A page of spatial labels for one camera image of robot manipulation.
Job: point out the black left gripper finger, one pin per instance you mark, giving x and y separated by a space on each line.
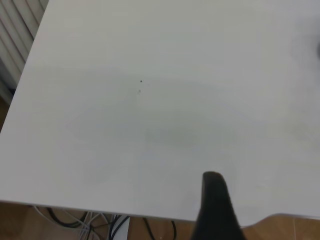
216 215

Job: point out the dark grey ceramic mug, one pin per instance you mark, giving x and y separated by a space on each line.
318 50

